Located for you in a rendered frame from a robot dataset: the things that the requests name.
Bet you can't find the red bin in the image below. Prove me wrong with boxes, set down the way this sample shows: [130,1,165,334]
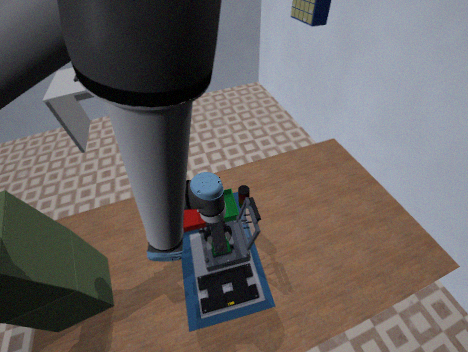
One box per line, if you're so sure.
[183,209,206,233]

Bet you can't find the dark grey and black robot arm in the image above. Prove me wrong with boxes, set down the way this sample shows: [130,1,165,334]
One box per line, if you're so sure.
[0,0,228,262]

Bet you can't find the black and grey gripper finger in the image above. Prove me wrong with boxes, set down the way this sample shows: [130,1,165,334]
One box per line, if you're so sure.
[225,226,232,241]
[204,231,212,246]

